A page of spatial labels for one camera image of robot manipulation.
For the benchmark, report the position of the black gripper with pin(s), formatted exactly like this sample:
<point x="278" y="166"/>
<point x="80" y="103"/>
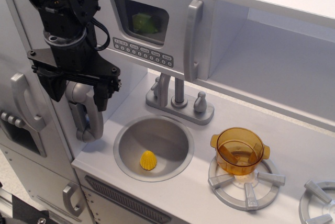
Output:
<point x="55" y="66"/>

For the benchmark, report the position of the grey toy microwave door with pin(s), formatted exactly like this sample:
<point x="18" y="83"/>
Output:
<point x="162" y="50"/>

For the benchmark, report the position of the silver microwave door handle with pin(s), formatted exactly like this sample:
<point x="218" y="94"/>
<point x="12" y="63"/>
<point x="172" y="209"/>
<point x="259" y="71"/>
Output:
<point x="193" y="18"/>

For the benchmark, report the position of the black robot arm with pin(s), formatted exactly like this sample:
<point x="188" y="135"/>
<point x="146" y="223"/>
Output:
<point x="70" y="23"/>

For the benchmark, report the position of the green toy inside microwave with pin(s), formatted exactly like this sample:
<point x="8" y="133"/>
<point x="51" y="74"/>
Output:
<point x="145" y="23"/>

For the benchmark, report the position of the silver toy telephone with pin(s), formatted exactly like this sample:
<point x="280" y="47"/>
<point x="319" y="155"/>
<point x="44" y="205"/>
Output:
<point x="88" y="120"/>

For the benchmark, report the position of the grey ice dispenser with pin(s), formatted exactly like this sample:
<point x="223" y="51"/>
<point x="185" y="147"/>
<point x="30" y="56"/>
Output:
<point x="17" y="131"/>

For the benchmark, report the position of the yellow toy corn piece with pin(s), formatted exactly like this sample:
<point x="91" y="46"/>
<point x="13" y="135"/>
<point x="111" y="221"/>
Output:
<point x="148" y="160"/>

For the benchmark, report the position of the grey oven vent panel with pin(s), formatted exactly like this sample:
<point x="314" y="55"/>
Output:
<point x="128" y="202"/>

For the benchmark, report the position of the round steel sink bowl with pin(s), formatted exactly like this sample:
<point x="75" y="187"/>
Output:
<point x="169" y="140"/>

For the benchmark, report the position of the silver toy faucet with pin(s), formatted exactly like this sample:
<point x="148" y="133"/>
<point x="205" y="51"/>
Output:
<point x="174" y="101"/>

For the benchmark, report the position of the orange transparent toy pot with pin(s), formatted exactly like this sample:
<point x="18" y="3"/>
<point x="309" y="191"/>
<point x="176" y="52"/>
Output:
<point x="239" y="150"/>

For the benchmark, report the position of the silver left stove burner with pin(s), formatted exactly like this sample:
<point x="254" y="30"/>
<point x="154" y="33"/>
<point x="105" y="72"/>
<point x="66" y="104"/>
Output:
<point x="250" y="192"/>

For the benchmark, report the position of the silver stove burner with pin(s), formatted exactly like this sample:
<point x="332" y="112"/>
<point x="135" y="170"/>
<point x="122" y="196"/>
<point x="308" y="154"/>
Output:
<point x="250" y="192"/>
<point x="317" y="202"/>

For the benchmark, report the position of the silver right stove burner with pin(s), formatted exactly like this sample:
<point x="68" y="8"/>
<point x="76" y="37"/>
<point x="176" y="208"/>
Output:
<point x="317" y="202"/>

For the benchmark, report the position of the silver lower fridge handle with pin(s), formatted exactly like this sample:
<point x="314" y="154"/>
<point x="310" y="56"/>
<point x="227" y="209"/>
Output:
<point x="75" y="209"/>

